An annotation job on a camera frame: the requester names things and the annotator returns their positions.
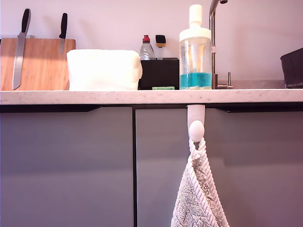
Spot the clear soap dispenser white pump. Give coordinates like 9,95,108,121
178,4,213,90

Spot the black sink caddy box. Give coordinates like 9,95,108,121
138,57,180,90

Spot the white door hook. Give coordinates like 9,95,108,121
187,105,205,142

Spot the clear bottle with red cap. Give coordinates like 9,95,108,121
139,35,156,61

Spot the white cloth storage box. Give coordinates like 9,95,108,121
66,49,143,91

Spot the dish brush with black head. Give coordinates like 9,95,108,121
155,35,166,60

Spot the small steel faucet lever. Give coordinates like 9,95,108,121
217,72,235,89

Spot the wide grey cabinet door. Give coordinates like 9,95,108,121
0,106,134,227

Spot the tall steel kitchen faucet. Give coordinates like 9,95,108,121
208,0,229,89

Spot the wooden magnetic knife board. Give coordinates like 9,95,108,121
0,37,77,91

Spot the grey cabinet door with hook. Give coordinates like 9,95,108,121
135,108,303,227

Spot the long serrated bread knife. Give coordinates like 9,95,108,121
12,8,32,90

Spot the black dish rack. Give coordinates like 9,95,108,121
280,47,303,89

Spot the grey towel with rope loop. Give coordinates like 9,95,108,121
170,137,230,227

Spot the small black-handled knife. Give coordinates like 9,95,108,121
58,12,68,55

